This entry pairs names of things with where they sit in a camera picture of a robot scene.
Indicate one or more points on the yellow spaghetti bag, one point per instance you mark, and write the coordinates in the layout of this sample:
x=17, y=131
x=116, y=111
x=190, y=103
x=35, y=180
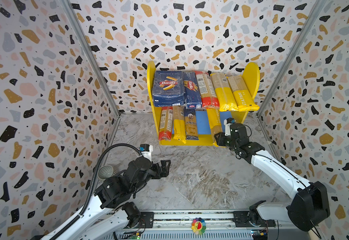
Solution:
x=223, y=92
x=179, y=124

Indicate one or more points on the yellow shelf with coloured boards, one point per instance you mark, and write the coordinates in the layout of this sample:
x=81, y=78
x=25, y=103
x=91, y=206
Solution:
x=251, y=76

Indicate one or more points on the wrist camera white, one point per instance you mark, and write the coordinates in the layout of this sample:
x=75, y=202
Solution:
x=146, y=151
x=227, y=123

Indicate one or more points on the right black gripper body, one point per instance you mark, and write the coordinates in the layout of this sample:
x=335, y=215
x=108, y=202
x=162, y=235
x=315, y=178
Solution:
x=225, y=139

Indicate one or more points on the colourful flower sticker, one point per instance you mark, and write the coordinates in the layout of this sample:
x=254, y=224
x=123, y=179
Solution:
x=198, y=226

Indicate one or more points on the red spaghetti bag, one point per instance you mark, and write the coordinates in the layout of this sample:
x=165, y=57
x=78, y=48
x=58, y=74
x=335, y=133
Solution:
x=208, y=96
x=165, y=124

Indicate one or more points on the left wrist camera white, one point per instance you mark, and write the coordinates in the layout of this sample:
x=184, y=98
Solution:
x=146, y=151

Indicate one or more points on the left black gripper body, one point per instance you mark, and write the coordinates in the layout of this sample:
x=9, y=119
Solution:
x=155, y=171

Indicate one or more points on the metal base rail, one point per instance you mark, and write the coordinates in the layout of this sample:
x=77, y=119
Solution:
x=220, y=225

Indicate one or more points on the blue Barilla rigatoni box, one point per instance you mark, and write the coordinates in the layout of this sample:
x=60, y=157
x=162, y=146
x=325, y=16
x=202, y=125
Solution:
x=168, y=89

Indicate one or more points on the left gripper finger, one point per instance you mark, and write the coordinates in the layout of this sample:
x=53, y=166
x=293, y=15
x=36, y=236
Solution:
x=164, y=172
x=165, y=163

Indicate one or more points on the Ankara spaghetti bag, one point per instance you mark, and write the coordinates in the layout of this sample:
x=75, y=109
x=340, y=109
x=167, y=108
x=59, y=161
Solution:
x=191, y=131

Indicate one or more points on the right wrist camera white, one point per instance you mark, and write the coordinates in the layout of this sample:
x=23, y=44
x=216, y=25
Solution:
x=227, y=123

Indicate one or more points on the striped ceramic cup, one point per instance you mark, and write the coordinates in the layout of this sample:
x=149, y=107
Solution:
x=105, y=172

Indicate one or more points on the blue Barilla spaghetti box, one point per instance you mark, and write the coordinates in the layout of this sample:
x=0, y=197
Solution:
x=192, y=93

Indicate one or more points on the yellow Pastatime bag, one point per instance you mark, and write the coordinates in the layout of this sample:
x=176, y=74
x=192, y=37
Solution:
x=241, y=94
x=214, y=123

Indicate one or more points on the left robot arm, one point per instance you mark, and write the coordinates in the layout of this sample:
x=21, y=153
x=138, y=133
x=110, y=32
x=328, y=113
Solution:
x=109, y=208

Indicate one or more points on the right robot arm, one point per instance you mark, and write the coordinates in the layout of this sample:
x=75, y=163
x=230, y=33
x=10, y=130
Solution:
x=309, y=204

